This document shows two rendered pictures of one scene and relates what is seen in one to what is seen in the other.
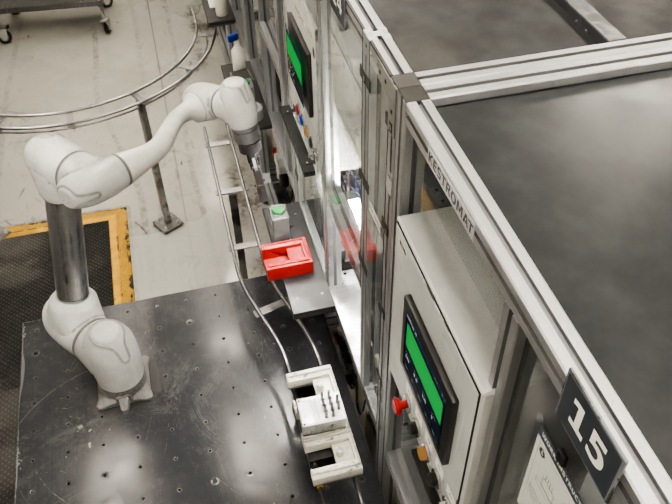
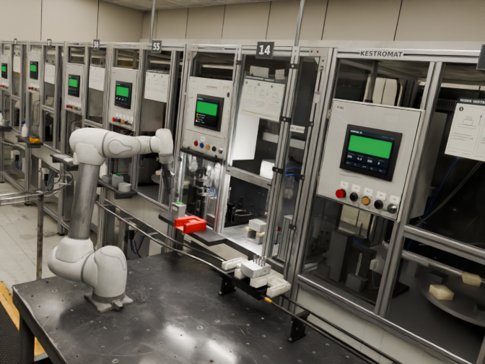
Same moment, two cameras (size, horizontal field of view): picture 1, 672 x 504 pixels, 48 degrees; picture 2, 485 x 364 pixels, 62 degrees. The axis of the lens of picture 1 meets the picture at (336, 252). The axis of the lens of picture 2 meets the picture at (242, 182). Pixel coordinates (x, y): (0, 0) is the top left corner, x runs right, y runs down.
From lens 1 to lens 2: 1.58 m
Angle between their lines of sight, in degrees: 42
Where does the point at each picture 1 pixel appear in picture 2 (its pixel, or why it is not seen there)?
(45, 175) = (93, 141)
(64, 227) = (92, 181)
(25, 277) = not seen: outside the picture
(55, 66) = not seen: outside the picture
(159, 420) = (144, 310)
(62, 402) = (69, 313)
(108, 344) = (117, 254)
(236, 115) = (167, 144)
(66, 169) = (112, 135)
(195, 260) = not seen: hidden behind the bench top
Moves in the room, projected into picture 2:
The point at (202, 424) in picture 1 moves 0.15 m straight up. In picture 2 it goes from (172, 308) to (175, 280)
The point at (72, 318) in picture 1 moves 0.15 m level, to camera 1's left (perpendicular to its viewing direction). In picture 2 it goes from (82, 248) to (48, 251)
